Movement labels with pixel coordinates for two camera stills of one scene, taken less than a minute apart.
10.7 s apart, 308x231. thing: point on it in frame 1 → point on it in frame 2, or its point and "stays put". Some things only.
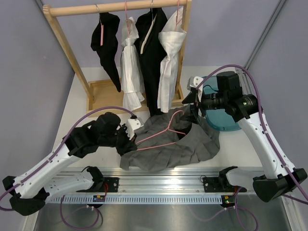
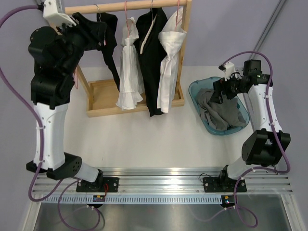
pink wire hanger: [160, 133] → [75, 76]
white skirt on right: [171, 37] stays put
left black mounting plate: [111, 185] stays put
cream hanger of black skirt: [150, 29] stays put
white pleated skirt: [131, 68] stays put
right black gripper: [193, 115] → [218, 86]
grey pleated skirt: [172, 139] → [220, 116]
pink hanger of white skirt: [129, 21] stays put
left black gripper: [129, 147] → [97, 28]
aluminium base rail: [161, 181] stays put
